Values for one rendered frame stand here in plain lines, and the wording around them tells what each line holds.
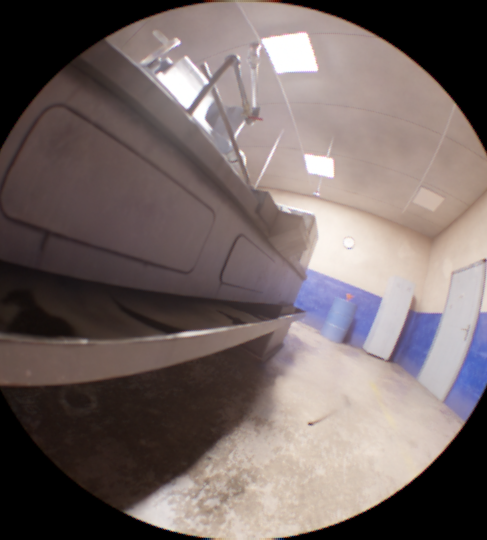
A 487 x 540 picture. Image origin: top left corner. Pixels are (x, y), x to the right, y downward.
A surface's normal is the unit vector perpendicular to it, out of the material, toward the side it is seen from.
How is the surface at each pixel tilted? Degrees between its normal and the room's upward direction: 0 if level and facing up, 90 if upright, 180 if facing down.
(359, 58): 180
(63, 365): 90
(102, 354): 90
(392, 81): 180
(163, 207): 90
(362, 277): 90
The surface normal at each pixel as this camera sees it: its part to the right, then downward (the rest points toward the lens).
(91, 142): 0.82, 0.34
